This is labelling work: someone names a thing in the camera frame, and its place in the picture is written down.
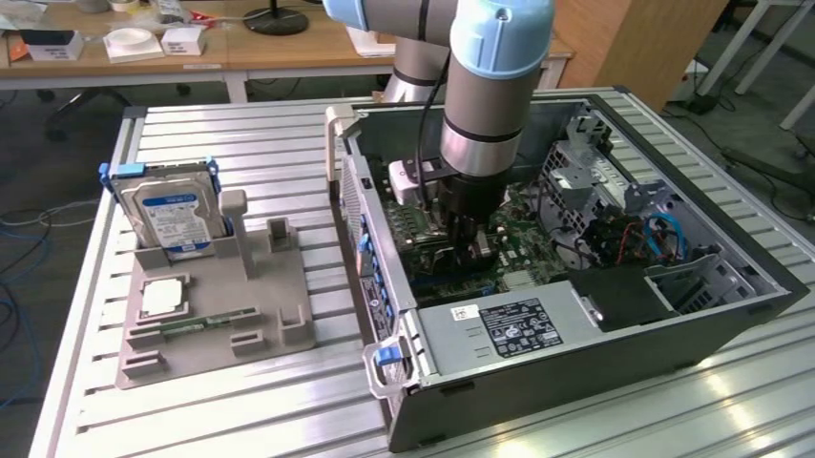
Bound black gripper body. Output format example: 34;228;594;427
443;173;510;267

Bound green motherboard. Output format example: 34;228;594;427
366;159;575;309

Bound perforated metal drive cage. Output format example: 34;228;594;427
538;107;670;239

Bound silver power supply unit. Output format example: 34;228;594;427
413;279;605;376

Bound white paper stack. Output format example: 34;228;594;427
346;26;399;59

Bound grey plastic parts rack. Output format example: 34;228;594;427
114;188;319;391

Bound metal disk bay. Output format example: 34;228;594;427
642;245;782;316

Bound wooden cabinet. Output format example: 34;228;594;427
550;0;731;114

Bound black floor box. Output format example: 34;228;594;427
687;94;722;116

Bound open black PC case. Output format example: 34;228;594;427
323;93;811;454

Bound hard disk in blue carrier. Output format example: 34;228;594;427
99;156;225;263

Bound black round lamp base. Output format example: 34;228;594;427
243;0;311;37

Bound green RAM stick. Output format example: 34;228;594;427
158;312;247;336

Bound silver CPU chip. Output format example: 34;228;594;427
140;281;188;316

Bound white labelled carton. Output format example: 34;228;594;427
159;25;210;56

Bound white round holder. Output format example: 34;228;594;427
103;27;167;65

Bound white box dark lid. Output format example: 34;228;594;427
18;30;87;62

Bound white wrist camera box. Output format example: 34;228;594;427
387;159;442;207

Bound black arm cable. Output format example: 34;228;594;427
413;0;447;211

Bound orange and black wires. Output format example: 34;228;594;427
582;217;642;268

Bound blue wire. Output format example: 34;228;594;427
642;213;690;262

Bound wooden desk white frame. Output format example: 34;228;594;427
0;0;250;104
227;0;575;92

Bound white table frame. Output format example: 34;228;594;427
697;0;815;131

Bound white floor cable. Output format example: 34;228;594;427
0;198;102;228

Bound blue floor cable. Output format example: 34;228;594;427
0;227;54;411

